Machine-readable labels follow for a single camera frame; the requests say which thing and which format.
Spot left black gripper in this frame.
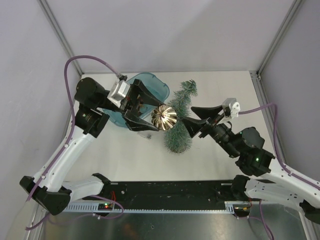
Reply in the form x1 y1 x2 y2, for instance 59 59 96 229
96 79 167 131

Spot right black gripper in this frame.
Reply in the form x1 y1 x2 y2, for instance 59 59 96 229
180 104 241 159

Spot gold mirror ball ornament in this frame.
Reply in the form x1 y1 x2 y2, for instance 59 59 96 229
151 104 178 131

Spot small frosted christmas tree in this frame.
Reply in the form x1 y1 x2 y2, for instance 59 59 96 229
163 79 198 154

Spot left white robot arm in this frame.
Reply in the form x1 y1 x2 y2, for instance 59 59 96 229
19 77 164 216

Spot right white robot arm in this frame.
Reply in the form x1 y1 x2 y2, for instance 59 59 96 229
182 102 320 224

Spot teal plastic bin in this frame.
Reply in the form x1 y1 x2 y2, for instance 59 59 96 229
102 72 170 132

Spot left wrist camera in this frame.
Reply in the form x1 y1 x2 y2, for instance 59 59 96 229
107 79 130 109

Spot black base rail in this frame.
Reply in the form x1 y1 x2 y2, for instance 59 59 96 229
82 179 262 212

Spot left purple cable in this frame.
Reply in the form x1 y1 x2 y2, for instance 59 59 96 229
24 55 126 231

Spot white slotted cable duct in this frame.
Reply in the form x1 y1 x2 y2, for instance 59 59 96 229
63 198 234 214

